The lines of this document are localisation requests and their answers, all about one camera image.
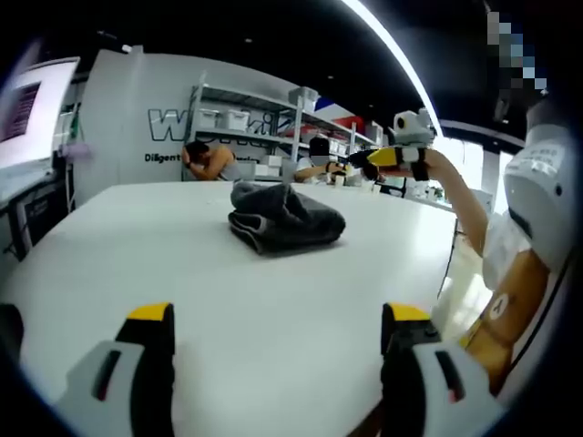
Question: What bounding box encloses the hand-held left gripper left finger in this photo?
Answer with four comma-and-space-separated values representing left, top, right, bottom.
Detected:
54, 300, 177, 437

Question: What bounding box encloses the purple rolled mat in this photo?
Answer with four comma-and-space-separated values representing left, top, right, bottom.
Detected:
58, 141, 95, 160

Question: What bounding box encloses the computer monitor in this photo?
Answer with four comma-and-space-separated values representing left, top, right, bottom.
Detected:
0, 56, 82, 204

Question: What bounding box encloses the metal shelf rack with bins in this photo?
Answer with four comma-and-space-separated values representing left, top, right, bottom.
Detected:
189, 84, 388, 183

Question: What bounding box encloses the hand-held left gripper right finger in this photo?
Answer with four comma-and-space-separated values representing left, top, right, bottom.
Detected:
380, 302, 502, 437

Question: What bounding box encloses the operator in white and yellow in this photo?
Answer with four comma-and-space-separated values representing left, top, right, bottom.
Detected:
459, 213, 570, 397

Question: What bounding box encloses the black labelled cabinet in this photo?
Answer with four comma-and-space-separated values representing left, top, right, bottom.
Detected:
15, 181, 72, 259

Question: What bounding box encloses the long ceiling light strip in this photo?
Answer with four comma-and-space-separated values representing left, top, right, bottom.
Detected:
343, 0, 441, 127

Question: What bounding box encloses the white table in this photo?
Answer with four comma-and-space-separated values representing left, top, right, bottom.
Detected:
0, 180, 459, 437

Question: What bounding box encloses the white chest device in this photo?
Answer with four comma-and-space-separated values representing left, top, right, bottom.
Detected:
503, 127, 579, 274

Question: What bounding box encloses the green bottle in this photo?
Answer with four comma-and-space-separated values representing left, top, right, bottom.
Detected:
67, 107, 86, 145

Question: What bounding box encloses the grey towel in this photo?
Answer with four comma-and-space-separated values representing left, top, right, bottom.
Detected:
227, 181, 347, 255

